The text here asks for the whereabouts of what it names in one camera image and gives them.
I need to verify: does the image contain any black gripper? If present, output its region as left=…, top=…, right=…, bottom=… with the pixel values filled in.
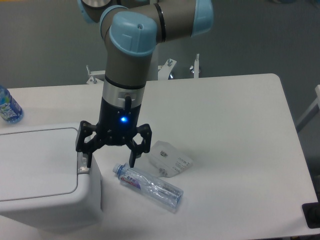
left=75, top=99, right=152, bottom=168

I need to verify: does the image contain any white plastic trash can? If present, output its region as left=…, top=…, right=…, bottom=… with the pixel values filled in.
left=0, top=123, right=103, bottom=231

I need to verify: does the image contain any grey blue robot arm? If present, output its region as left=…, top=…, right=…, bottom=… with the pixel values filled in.
left=75, top=0, right=214, bottom=168

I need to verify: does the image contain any clear plastic packaging bag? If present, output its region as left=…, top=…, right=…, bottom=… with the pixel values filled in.
left=146, top=140, right=194, bottom=178

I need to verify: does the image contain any clear empty water bottle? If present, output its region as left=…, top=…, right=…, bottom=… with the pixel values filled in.
left=112, top=163, right=184, bottom=212

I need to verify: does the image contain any blue labelled water bottle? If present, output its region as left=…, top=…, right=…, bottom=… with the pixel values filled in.
left=0, top=85, right=24, bottom=124

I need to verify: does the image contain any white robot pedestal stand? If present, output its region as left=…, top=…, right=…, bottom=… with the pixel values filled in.
left=86, top=53, right=201, bottom=85

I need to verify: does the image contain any white frame at right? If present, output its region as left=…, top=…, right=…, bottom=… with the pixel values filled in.
left=295, top=84, right=320, bottom=133

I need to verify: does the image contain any black table clamp mount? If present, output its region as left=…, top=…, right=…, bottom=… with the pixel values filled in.
left=302, top=202, right=320, bottom=229

